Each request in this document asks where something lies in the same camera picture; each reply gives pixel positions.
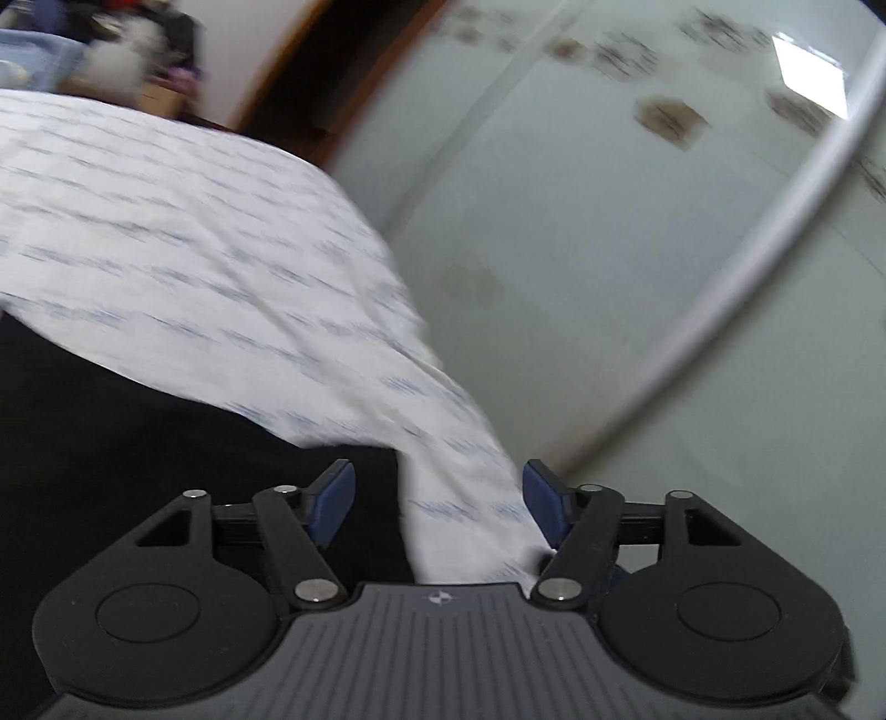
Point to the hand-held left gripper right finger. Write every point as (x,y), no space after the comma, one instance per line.
(547,502)

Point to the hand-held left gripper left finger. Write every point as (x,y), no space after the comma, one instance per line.
(332,502)

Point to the black pants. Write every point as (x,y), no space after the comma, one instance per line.
(138,450)

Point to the white printed bed sheet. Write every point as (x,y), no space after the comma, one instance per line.
(173,228)

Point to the pile of household clutter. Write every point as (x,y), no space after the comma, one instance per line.
(131,48)

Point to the blue plastic bin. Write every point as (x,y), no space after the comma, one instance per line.
(34,59)

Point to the white wall pipe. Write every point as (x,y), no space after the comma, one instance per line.
(682,339)

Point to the wooden door frame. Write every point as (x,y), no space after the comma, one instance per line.
(271,76)

